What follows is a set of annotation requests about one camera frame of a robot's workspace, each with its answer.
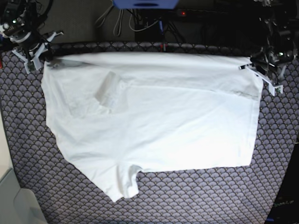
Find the right gripper body with mount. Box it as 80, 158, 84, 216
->
11, 30, 64, 74

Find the left gripper body with mount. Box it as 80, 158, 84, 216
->
239, 64, 284, 96

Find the white T-shirt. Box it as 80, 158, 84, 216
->
41, 52, 263, 202

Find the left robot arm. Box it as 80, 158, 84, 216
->
239, 0, 299, 96

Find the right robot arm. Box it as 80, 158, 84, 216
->
0, 0, 64, 74

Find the blue box overhead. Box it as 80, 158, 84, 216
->
113, 0, 179, 9

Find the black power strip red light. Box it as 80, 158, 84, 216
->
176, 9, 228, 21

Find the red black clamp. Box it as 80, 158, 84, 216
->
160, 42, 168, 52

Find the patterned grey table cloth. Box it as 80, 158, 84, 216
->
0, 52, 299, 224

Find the grey looped cable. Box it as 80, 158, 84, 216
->
94, 0, 124, 37

